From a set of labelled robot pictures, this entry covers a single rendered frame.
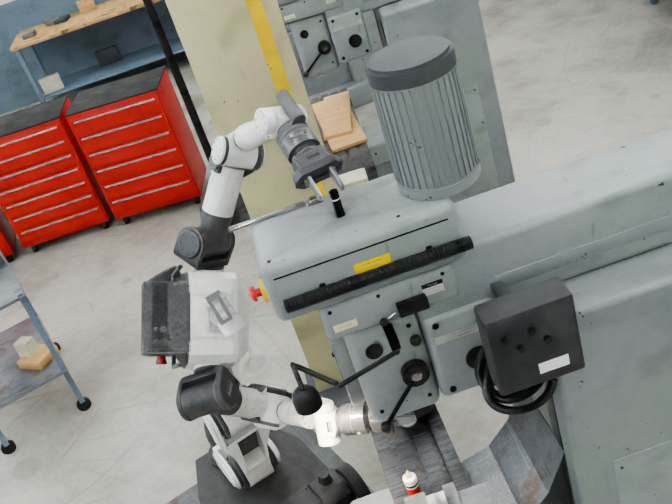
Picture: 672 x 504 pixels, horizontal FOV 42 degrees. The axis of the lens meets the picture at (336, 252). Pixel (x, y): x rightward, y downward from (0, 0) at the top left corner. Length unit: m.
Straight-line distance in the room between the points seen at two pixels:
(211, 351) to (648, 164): 1.24
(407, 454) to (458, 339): 0.71
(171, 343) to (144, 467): 2.29
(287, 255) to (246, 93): 1.84
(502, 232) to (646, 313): 0.40
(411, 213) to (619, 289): 0.54
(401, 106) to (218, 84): 1.89
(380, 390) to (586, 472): 0.60
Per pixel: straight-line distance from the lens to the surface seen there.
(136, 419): 4.98
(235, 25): 3.64
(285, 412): 2.59
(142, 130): 6.70
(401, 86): 1.87
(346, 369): 2.26
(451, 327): 2.14
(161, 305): 2.42
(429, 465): 2.74
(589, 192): 2.15
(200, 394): 2.43
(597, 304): 2.12
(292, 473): 3.37
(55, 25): 10.69
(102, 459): 4.85
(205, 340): 2.42
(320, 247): 1.95
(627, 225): 2.19
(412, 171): 1.97
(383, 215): 1.98
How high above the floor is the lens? 2.85
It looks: 30 degrees down
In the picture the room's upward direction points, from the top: 19 degrees counter-clockwise
